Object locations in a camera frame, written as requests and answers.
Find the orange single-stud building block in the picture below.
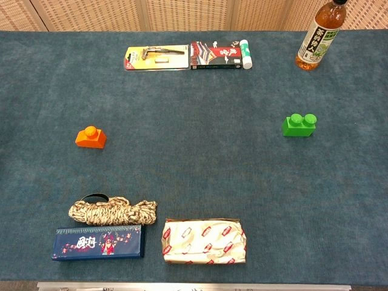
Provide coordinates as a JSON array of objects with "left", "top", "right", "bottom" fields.
[{"left": 75, "top": 125, "right": 107, "bottom": 150}]

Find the green two-stud building block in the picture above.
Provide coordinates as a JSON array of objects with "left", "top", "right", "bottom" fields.
[{"left": 281, "top": 113, "right": 318, "bottom": 138}]

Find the blue felt table cloth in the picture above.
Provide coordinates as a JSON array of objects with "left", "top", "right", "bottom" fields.
[{"left": 0, "top": 29, "right": 388, "bottom": 283}]

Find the yellow razor blister pack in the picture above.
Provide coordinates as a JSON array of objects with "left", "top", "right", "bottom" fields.
[{"left": 123, "top": 44, "right": 190, "bottom": 72}]

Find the black red printed box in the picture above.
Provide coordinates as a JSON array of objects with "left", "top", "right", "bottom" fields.
[{"left": 190, "top": 41, "right": 244, "bottom": 70}]

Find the white red wrapped package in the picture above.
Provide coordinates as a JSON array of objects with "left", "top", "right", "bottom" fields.
[{"left": 161, "top": 217, "right": 247, "bottom": 265}]

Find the white green glue stick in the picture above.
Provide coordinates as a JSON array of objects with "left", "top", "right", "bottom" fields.
[{"left": 239, "top": 39, "right": 253, "bottom": 70}]

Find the woven folding screen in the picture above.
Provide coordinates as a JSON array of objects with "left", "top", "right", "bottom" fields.
[{"left": 0, "top": 0, "right": 388, "bottom": 32}]

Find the navy blue printed box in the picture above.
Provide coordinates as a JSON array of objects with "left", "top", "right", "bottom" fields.
[{"left": 51, "top": 224, "right": 146, "bottom": 262}]

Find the amber tea bottle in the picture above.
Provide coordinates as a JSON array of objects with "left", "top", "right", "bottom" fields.
[{"left": 295, "top": 0, "right": 347, "bottom": 72}]

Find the camouflage rope bundle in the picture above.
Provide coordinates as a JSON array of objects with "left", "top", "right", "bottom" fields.
[{"left": 68, "top": 196, "right": 158, "bottom": 226}]

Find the black strap loop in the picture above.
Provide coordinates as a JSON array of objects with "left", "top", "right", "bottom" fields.
[{"left": 81, "top": 193, "right": 109, "bottom": 203}]

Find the aluminium rail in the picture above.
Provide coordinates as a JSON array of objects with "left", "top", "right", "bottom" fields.
[{"left": 36, "top": 281, "right": 352, "bottom": 291}]

